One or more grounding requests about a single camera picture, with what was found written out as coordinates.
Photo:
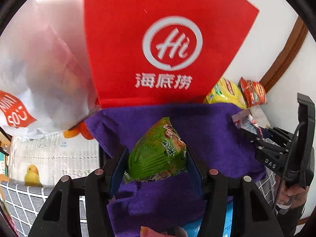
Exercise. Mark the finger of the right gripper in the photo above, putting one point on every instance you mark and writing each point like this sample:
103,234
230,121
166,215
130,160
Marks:
276,134
266,146

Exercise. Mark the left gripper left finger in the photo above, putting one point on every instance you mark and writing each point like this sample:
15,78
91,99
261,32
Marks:
73,201

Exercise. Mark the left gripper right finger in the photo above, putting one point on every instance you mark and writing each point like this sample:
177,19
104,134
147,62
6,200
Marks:
252,216

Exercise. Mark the white red candy packet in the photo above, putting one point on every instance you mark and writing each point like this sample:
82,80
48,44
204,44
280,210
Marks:
244,120

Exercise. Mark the green snack packet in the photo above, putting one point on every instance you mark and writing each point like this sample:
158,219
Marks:
159,154

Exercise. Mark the pink yellow snack packet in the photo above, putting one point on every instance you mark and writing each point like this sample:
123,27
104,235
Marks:
172,232

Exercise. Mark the person right hand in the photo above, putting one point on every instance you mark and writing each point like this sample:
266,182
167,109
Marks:
297,194

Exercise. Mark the grey checked blanket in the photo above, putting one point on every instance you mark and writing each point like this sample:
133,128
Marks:
24,204

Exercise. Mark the purple towel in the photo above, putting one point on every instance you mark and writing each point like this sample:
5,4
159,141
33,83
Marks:
159,205

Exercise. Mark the orange chips bag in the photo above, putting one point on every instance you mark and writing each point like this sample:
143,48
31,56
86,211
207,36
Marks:
253,92

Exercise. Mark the white fruit print cloth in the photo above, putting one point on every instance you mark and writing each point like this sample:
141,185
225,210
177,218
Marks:
42,162

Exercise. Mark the blue tissue pack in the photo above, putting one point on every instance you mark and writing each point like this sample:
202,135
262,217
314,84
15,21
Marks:
212,224

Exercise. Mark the yellow chips bag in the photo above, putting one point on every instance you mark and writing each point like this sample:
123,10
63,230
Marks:
226,91

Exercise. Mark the white Miniso plastic bag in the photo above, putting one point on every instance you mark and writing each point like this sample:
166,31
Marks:
44,89

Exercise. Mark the red paper shopping bag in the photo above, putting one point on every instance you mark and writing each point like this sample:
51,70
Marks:
149,52

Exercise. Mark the brown door frame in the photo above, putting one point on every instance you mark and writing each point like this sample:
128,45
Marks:
286,56

